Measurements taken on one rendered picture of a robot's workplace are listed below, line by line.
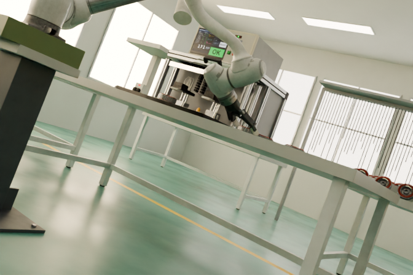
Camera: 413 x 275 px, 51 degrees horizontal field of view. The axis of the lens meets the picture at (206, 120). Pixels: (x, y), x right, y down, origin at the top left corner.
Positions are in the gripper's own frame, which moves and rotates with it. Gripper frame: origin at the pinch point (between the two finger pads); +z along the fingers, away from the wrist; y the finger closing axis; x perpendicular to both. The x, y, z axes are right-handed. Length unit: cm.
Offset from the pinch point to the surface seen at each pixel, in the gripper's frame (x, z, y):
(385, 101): 258, 225, -151
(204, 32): 38, -33, -59
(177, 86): 2, -21, -54
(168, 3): 296, 84, -615
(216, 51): 32, -24, -46
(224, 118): 9.1, 7.3, -37.0
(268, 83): 35.3, -1.1, -17.3
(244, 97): 15.5, -7.1, -14.2
